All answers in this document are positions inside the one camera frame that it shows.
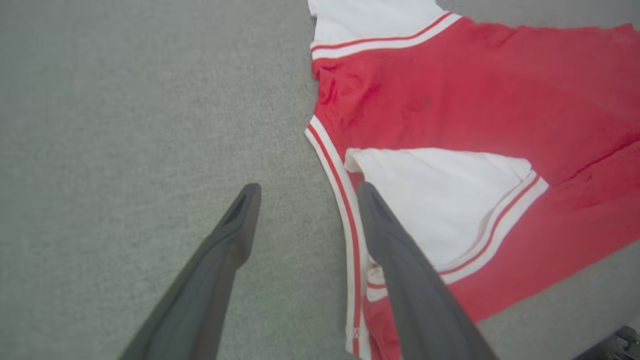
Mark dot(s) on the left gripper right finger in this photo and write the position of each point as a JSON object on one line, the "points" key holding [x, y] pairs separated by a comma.
{"points": [[425, 310]]}

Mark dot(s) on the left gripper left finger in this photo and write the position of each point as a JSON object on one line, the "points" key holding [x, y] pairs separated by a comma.
{"points": [[200, 300]]}

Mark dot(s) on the red and white shirt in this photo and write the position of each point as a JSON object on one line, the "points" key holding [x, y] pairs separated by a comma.
{"points": [[475, 90]]}

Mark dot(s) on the dark robot base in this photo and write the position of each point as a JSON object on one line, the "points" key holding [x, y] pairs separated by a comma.
{"points": [[625, 346]]}

